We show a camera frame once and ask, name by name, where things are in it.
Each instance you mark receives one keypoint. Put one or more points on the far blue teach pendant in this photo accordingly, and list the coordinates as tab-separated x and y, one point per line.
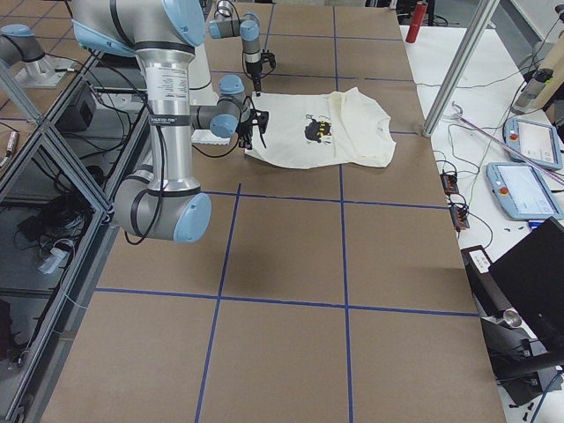
539	142

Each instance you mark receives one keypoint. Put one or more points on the black relay box near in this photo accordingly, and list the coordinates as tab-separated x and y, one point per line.
459	214

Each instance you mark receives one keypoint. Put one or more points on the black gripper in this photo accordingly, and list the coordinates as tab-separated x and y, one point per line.
246	126
255	72

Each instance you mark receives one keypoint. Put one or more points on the blue teach pendant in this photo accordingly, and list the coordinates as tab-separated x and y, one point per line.
539	142
522	192

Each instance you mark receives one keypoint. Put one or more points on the black relay box far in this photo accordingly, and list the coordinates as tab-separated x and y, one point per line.
449	183

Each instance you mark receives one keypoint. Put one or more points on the black relay box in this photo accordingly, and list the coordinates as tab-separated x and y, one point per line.
449	183
459	214

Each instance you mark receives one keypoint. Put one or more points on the red cylinder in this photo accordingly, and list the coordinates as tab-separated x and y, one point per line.
418	16

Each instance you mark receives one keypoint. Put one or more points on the cream long-sleeve cat shirt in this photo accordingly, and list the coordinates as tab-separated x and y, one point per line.
309	131

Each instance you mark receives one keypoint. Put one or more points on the near blue teach pendant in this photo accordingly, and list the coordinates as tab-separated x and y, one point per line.
522	192

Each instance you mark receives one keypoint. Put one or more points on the aluminium frame post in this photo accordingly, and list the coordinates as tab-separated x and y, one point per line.
472	36

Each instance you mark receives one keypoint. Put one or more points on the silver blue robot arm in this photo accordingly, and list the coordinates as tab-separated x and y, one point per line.
162	199
228	23

